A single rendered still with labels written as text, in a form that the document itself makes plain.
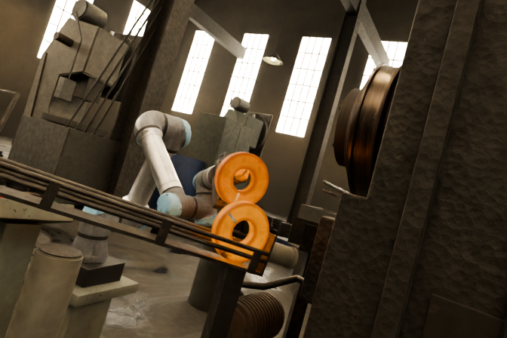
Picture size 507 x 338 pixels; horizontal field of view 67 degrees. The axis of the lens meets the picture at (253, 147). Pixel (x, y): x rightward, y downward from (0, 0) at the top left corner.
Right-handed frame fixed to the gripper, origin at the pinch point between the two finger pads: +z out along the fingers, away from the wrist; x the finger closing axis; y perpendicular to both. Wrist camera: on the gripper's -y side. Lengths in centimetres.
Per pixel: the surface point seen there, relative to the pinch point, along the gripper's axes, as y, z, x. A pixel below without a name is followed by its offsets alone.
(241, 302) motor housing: -33.7, 1.5, 5.7
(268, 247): -19.3, 6.9, 7.7
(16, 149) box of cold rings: 57, -363, -98
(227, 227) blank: -16.8, 7.6, -4.9
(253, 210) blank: -11.3, 8.4, 0.8
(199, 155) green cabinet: 110, -360, 95
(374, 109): 24.6, 18.8, 28.6
